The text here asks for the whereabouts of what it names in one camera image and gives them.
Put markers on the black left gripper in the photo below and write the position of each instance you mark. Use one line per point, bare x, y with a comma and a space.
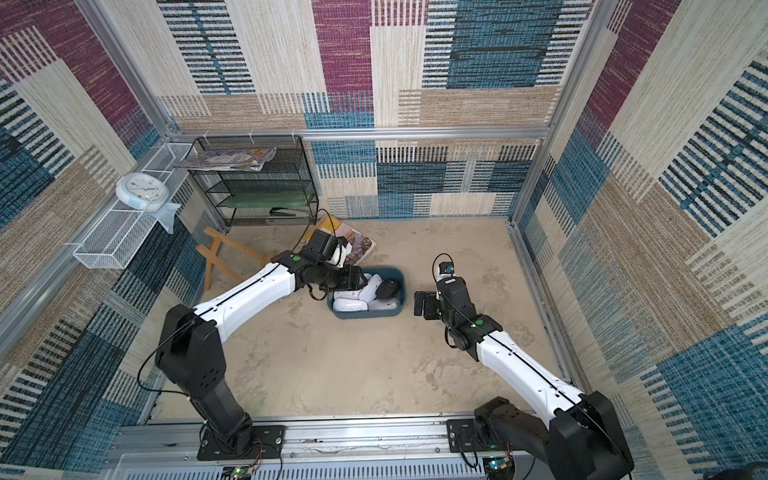
355, 277

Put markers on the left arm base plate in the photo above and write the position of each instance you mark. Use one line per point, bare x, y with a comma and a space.
251, 442

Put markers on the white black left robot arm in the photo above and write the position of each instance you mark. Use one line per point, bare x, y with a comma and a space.
190, 350

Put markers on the white round clock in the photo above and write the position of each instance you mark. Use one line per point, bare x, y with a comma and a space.
142, 192

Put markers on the white wire wall basket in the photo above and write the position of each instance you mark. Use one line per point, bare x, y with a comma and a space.
115, 238

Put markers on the black mesh shelf rack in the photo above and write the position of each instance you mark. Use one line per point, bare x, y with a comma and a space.
245, 198

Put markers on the teal storage box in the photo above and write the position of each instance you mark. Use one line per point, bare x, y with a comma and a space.
385, 272

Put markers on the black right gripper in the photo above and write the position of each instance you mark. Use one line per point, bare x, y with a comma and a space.
424, 304

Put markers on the white oval mouse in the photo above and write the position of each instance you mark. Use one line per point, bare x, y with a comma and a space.
346, 305

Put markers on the colourful magazine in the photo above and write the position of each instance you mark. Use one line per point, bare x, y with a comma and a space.
249, 160

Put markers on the yellow English textbook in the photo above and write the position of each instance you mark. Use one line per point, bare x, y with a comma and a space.
353, 243

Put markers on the black stapler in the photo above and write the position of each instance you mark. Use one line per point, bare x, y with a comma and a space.
288, 213

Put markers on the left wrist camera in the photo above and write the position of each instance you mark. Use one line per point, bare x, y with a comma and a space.
324, 247

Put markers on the wooden tabletop easel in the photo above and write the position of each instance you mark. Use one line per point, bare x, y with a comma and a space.
227, 256

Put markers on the white mouse in box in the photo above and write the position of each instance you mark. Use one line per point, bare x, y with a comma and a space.
353, 295

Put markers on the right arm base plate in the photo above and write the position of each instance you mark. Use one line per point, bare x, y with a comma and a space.
474, 435

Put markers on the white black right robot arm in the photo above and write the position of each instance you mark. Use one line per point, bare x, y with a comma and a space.
577, 435

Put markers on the black mouse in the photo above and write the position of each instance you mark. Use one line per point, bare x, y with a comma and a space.
388, 288

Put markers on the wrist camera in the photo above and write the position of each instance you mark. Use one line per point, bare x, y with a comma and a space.
444, 269
324, 247

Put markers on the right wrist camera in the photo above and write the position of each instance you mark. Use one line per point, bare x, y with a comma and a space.
444, 269

